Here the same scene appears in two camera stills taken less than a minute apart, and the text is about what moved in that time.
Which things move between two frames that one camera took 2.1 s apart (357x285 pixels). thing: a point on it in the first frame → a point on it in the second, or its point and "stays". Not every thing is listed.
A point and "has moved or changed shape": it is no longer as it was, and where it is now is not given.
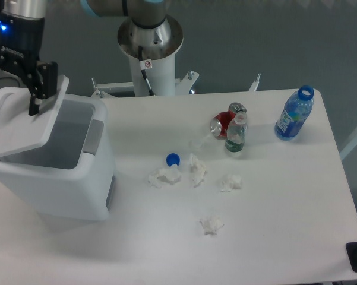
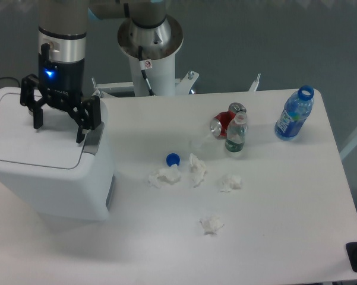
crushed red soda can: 220,123 stays
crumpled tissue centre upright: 198,170 stays
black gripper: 17,43 → 64,82
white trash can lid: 10,129 has moved or changed shape
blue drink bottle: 296,110 stays
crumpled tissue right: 233,181 stays
